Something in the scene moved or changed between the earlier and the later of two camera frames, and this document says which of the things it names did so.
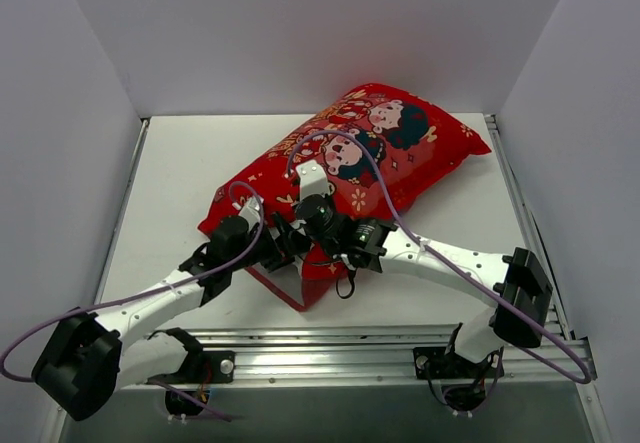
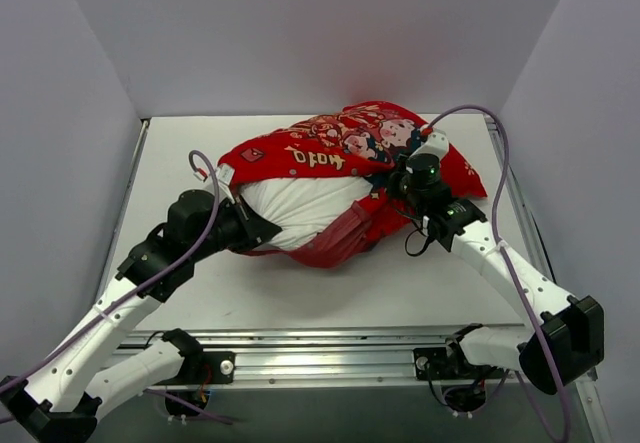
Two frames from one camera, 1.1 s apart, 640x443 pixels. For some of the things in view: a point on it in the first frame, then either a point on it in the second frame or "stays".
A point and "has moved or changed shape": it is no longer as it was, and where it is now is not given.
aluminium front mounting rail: [320, 357] stays
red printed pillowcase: [353, 161] has moved or changed shape
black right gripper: [310, 235] → [396, 183]
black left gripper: [279, 251] → [257, 228]
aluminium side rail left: [141, 137] stays
